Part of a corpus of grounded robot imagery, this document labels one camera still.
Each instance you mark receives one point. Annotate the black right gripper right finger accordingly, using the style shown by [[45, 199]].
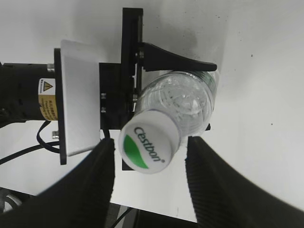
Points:
[[223, 198]]

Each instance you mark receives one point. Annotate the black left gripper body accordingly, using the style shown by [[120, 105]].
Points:
[[119, 81]]

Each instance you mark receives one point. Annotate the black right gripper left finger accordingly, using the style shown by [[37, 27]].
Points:
[[79, 200]]

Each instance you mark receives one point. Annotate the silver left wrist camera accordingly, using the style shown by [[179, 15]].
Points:
[[77, 97]]

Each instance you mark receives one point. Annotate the clear Cestbon water bottle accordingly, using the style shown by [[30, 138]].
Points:
[[186, 96]]

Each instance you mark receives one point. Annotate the white green bottle cap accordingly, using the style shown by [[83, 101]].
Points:
[[149, 141]]

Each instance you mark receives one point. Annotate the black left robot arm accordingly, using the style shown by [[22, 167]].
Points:
[[28, 93]]

